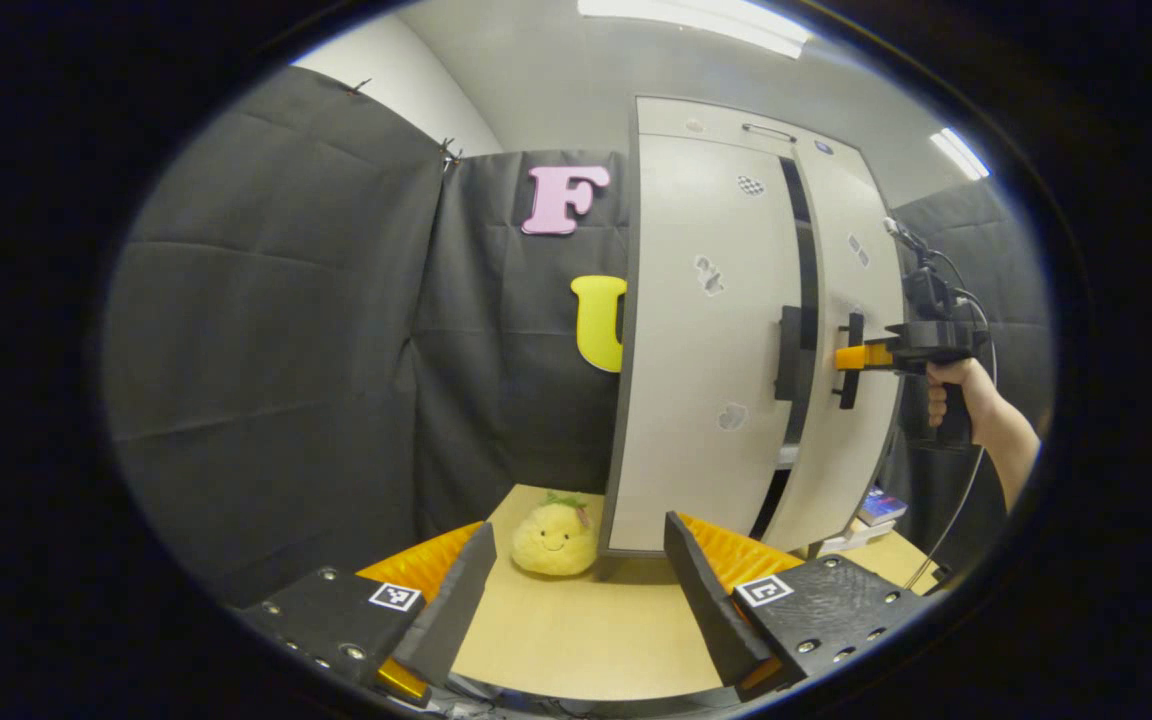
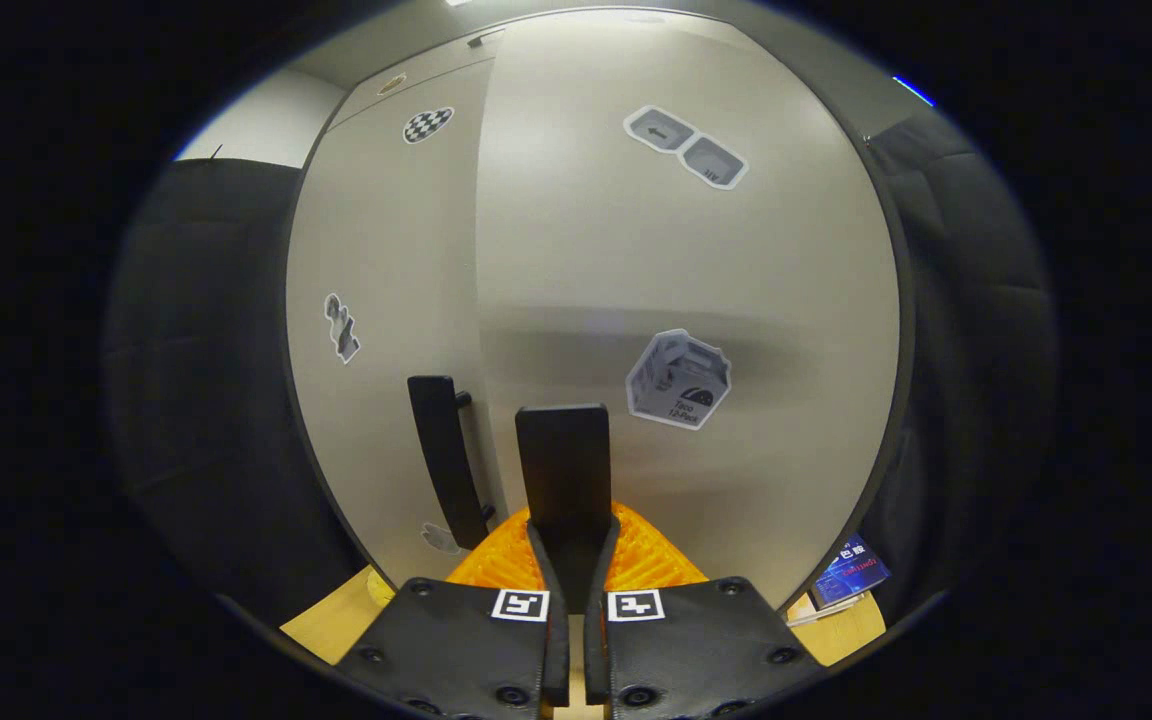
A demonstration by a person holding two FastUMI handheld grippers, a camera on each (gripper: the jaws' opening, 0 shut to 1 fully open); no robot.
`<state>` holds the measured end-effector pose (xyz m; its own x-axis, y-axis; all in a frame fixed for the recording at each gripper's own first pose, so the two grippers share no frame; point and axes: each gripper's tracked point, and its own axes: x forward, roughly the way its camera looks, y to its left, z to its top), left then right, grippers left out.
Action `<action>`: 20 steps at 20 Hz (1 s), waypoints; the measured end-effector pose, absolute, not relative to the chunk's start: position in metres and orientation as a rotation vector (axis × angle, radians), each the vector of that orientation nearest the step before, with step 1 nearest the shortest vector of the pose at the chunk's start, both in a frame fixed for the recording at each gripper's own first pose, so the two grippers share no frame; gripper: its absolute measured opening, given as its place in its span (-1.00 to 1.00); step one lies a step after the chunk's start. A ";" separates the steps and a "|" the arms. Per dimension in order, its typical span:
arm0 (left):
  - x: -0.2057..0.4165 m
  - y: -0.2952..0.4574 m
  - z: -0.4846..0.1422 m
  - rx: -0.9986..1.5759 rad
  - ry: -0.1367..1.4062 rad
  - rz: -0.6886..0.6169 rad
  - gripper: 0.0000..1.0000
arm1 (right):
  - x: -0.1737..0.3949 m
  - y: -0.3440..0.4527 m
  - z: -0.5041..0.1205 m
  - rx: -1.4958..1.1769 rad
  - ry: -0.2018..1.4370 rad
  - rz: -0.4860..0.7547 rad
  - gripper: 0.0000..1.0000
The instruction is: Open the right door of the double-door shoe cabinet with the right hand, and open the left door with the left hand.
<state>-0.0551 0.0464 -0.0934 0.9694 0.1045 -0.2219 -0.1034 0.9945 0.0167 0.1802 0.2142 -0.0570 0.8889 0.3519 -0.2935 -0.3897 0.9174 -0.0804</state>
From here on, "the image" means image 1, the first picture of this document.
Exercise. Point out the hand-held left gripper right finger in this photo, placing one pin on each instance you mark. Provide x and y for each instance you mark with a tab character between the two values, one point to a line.
706	600

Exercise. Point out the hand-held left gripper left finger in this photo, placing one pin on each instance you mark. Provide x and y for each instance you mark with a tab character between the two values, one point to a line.
456	600

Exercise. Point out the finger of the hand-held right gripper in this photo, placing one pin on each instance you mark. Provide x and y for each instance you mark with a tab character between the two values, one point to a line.
861	357

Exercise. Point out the grey shoe cabinet door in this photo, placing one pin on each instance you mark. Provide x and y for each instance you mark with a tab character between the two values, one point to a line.
861	450

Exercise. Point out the grey double-door shoe cabinet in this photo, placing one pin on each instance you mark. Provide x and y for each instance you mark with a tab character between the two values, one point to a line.
696	115

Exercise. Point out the yellow plush toy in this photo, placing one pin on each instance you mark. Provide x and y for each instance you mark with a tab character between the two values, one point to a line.
556	540

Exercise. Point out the blue book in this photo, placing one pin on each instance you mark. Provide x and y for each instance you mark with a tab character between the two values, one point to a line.
883	507

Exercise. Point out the small ceiling light panel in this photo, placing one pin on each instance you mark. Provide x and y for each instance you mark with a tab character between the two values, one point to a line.
961	153

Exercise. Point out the black backdrop cloth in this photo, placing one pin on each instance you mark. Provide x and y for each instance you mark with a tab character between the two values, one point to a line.
286	350

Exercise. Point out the large ceiling light panel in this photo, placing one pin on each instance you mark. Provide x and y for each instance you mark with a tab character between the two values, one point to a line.
696	25

